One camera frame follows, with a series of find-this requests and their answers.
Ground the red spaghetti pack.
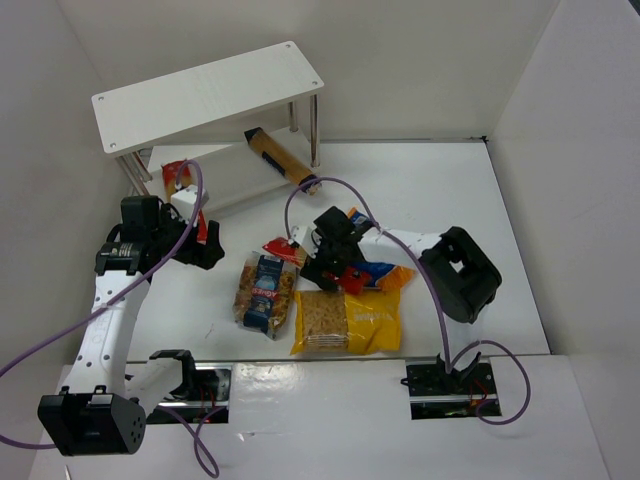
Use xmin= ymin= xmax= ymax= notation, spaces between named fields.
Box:
xmin=262 ymin=236 xmax=369 ymax=295
xmin=160 ymin=159 xmax=210 ymax=244

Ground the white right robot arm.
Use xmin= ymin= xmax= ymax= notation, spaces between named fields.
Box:
xmin=289 ymin=207 xmax=502 ymax=383

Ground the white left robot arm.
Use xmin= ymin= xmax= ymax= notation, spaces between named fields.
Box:
xmin=37 ymin=196 xmax=224 ymax=457

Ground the blue orange pasta bag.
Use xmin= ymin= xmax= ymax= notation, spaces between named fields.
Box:
xmin=344 ymin=207 xmax=417 ymax=292

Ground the brown spaghetti pack on shelf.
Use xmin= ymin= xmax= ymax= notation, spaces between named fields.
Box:
xmin=244 ymin=127 xmax=321 ymax=196

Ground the white two-tier shelf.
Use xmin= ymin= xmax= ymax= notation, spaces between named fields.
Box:
xmin=91 ymin=41 xmax=324 ymax=195

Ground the yellow macaroni bag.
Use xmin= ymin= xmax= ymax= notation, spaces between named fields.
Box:
xmin=290 ymin=290 xmax=402 ymax=356

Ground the Agnesi tricolour fusilli bag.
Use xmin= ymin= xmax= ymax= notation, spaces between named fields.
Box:
xmin=233 ymin=252 xmax=297 ymax=340

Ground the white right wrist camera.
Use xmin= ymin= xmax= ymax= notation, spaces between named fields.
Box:
xmin=288 ymin=226 xmax=317 ymax=261

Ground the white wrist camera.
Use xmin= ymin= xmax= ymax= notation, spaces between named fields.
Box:
xmin=170 ymin=185 xmax=209 ymax=221
xmin=288 ymin=226 xmax=317 ymax=261

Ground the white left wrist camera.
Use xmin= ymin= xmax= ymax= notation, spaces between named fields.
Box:
xmin=170 ymin=185 xmax=209 ymax=221

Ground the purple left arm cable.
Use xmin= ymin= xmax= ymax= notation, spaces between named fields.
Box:
xmin=0 ymin=159 xmax=220 ymax=477

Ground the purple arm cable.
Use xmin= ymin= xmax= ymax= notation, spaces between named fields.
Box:
xmin=283 ymin=177 xmax=531 ymax=425
xmin=0 ymin=159 xmax=220 ymax=477

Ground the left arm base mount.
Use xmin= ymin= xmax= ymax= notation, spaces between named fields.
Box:
xmin=146 ymin=362 xmax=232 ymax=426

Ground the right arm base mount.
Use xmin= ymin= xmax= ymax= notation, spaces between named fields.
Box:
xmin=400 ymin=359 xmax=502 ymax=420

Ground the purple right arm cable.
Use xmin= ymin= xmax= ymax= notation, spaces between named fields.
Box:
xmin=283 ymin=177 xmax=531 ymax=425

